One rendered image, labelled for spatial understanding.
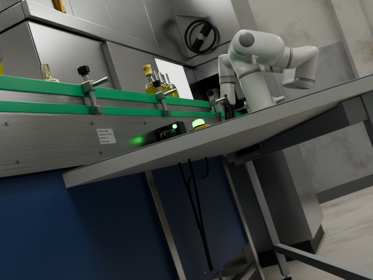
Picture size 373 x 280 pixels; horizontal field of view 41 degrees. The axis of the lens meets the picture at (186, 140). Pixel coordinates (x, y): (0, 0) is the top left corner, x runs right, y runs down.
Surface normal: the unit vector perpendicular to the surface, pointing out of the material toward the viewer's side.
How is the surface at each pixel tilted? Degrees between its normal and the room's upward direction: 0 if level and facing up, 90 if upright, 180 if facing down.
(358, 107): 90
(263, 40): 82
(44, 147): 90
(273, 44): 93
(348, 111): 90
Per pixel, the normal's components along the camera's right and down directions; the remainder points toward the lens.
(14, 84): 0.88, -0.33
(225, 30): -0.35, 0.04
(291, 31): 0.09, -0.11
